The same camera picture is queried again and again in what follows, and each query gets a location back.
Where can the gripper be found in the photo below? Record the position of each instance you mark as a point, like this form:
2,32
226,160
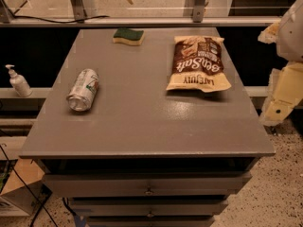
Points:
293,35

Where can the silver 7up soda can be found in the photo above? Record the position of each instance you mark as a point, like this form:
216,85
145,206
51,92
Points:
83,91

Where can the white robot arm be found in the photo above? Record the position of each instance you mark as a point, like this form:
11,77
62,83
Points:
287,34

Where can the brown yellow chip bag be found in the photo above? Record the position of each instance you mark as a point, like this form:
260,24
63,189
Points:
197,64

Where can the top grey drawer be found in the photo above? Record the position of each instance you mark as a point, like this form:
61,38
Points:
89,186

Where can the grey drawer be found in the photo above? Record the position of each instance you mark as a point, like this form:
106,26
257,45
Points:
89,186
148,207

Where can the green yellow sponge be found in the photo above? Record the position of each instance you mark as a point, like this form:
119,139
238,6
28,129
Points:
128,36

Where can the white pump lotion bottle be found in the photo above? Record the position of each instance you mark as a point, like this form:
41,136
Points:
18,82

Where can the cardboard box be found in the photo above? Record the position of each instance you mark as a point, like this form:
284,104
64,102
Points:
24,185

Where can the grey metal bracket post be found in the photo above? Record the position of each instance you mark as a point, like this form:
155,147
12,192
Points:
195,9

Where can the grey metal frame post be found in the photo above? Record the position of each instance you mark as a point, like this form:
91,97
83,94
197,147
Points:
83,9

